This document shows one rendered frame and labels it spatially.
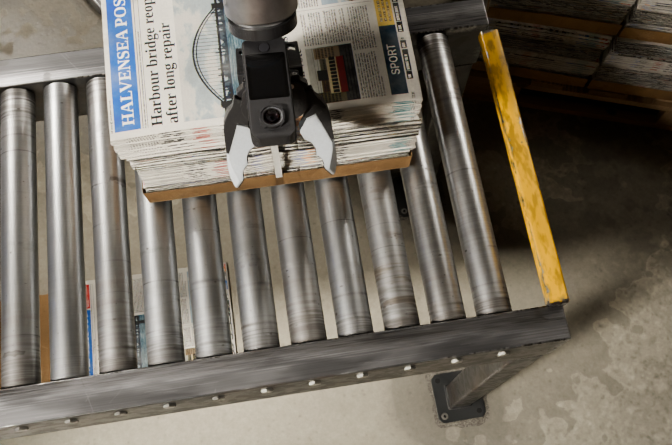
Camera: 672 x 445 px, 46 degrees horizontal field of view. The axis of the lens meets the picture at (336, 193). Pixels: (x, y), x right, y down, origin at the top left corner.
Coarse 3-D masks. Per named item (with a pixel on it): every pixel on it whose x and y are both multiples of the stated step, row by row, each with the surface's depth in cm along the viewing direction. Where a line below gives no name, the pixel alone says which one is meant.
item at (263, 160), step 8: (240, 40) 96; (288, 144) 102; (296, 144) 102; (256, 152) 102; (264, 152) 103; (280, 152) 105; (288, 152) 105; (296, 152) 105; (256, 160) 105; (264, 160) 106; (272, 160) 106; (280, 160) 107; (288, 160) 107; (296, 160) 108; (256, 168) 108; (264, 168) 108; (272, 168) 109; (288, 168) 109; (296, 168) 110
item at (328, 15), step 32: (320, 0) 98; (352, 0) 98; (384, 0) 98; (320, 32) 97; (352, 32) 97; (384, 32) 97; (320, 64) 95; (352, 64) 95; (384, 64) 95; (352, 96) 94; (384, 96) 94; (416, 96) 94; (352, 128) 99; (384, 128) 101; (416, 128) 102; (320, 160) 108; (352, 160) 110
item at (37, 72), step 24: (480, 0) 126; (408, 24) 124; (432, 24) 124; (456, 24) 124; (480, 24) 124; (96, 48) 122; (456, 48) 130; (480, 48) 131; (0, 72) 121; (24, 72) 121; (48, 72) 121; (72, 72) 121; (96, 72) 121; (0, 120) 129
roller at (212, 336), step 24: (192, 216) 113; (216, 216) 114; (192, 240) 112; (216, 240) 112; (192, 264) 111; (216, 264) 111; (192, 288) 110; (216, 288) 109; (192, 312) 109; (216, 312) 108; (216, 336) 107
